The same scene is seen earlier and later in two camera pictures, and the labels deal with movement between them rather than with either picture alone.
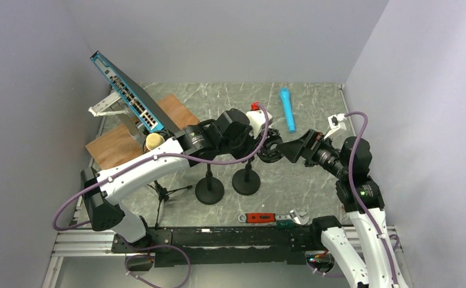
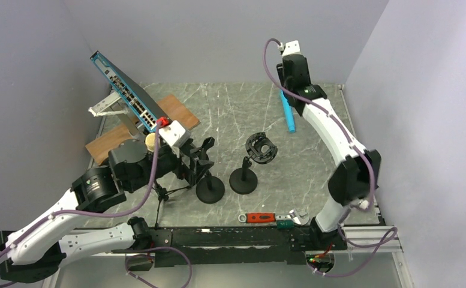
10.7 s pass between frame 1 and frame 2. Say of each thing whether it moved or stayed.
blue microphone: stayed
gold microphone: stayed
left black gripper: moved
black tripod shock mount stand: stayed
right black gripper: moved
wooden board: stayed
